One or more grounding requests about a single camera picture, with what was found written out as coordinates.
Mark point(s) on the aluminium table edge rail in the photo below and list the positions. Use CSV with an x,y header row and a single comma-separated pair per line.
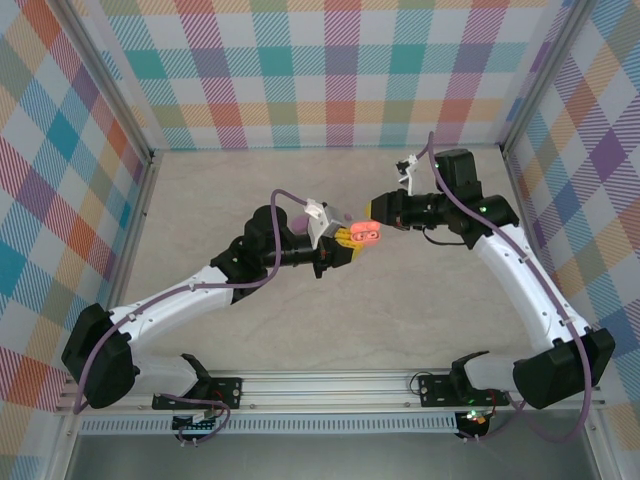
x,y
525,210
134,235

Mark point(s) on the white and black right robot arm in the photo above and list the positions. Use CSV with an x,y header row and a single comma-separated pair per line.
x,y
520,285

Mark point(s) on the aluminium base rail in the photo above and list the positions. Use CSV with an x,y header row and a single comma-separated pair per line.
x,y
325,390

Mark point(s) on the salmon orange earbud charging case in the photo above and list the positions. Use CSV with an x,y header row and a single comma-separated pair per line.
x,y
365,226

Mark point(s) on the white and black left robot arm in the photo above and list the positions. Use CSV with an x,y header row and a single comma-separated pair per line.
x,y
170,305

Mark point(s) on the black controller board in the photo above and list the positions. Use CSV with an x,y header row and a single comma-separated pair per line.
x,y
195,425
475,419

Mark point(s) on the aluminium frame post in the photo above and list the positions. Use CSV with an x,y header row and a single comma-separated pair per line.
x,y
544,75
116,85

